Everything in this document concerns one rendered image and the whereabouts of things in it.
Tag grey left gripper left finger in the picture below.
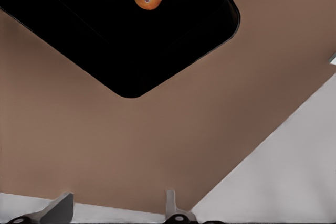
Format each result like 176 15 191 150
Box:
5 192 75 224

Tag black rounded tray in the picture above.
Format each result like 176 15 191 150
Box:
0 0 241 99

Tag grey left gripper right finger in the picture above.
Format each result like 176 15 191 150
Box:
164 189 199 224

